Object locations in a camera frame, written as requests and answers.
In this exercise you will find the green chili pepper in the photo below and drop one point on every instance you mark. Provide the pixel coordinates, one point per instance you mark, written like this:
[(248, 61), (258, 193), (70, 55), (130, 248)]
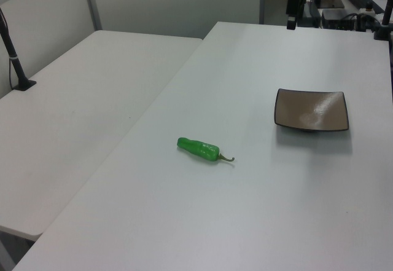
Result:
[(199, 149)]

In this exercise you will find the brown square ceramic plate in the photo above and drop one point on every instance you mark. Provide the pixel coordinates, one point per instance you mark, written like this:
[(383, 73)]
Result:
[(310, 109)]

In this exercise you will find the black electronics box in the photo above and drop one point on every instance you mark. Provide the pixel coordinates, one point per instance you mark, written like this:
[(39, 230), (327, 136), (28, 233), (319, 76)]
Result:
[(336, 17)]

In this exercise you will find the white button box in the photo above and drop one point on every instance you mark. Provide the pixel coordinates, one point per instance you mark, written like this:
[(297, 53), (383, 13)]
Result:
[(369, 8)]

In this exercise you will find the black clamped pole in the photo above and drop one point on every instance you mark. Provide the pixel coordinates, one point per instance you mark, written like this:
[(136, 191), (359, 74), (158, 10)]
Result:
[(385, 13)]

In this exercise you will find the grey metal partition post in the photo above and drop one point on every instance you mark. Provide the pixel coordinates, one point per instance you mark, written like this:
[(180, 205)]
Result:
[(92, 3)]

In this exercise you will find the black camera stand white band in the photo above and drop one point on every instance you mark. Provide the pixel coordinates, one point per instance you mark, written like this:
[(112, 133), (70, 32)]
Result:
[(13, 65)]

